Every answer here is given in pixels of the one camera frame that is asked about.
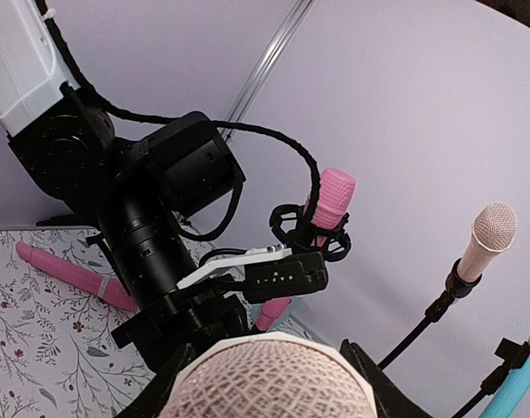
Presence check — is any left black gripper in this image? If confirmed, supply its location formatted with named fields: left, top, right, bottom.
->
left=111, top=290, right=249, bottom=373

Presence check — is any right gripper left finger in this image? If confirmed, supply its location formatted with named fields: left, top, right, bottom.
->
left=120, top=343, right=195, bottom=418

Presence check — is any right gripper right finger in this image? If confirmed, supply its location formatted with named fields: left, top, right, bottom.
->
left=339, top=339, right=426, bottom=418

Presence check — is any short pink microphone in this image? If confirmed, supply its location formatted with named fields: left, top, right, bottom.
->
left=16, top=242, right=138, bottom=312

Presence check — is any beige microphone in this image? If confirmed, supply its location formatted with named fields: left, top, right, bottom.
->
left=160, top=332, right=377, bottom=418
left=457, top=201, right=518, bottom=283

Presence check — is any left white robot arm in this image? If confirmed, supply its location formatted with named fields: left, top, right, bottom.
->
left=0, top=1, right=248, bottom=371

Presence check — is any blue microphone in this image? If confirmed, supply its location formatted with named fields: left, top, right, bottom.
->
left=480, top=335, right=530, bottom=418

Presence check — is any rear right round stand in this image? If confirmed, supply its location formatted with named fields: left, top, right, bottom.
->
left=452, top=338, right=530, bottom=418

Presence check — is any round stand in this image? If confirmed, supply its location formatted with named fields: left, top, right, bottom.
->
left=452, top=338, right=530, bottom=418
left=377, top=259, right=482, bottom=370

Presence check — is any rear middle round stand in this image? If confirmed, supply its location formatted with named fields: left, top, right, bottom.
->
left=377, top=259, right=482, bottom=370

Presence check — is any tall pink microphone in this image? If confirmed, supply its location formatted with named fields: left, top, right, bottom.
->
left=255, top=167, right=356, bottom=332

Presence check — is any floral table mat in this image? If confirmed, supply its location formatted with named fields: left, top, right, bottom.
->
left=0, top=226, right=335, bottom=418

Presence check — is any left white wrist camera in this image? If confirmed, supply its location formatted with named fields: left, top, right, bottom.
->
left=177, top=245, right=329, bottom=304

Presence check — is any black tripod shock-mount stand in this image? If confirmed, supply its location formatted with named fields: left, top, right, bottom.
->
left=269, top=204, right=352, bottom=262

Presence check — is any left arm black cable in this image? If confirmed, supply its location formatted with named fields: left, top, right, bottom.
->
left=36, top=0, right=322, bottom=243

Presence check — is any left aluminium frame post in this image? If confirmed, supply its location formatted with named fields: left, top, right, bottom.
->
left=225, top=0, right=315, bottom=123

